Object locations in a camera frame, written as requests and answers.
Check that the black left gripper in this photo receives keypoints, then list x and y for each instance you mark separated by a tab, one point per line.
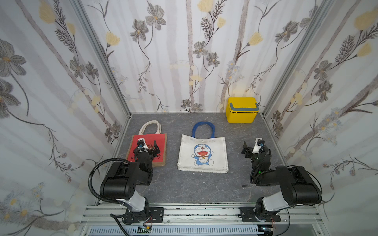
156	149

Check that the red Christmas jute bag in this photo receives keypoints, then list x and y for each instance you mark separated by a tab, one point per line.
160	138

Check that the white Doraemon canvas bag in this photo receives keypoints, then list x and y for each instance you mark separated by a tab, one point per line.
203	155

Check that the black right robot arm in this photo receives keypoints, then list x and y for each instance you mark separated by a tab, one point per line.
297	187

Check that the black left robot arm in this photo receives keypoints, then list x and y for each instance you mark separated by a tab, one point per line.
120	182

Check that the yellow lunch box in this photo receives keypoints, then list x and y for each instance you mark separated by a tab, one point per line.
241	110

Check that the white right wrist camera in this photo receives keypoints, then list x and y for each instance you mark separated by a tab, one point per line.
259	144

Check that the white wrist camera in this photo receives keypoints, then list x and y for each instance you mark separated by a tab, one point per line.
259	144
141	144

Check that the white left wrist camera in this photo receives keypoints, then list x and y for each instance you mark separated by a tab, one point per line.
141	144

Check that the white slotted cable duct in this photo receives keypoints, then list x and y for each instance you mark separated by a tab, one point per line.
177	230

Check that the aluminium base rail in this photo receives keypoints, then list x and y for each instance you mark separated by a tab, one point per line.
297	221

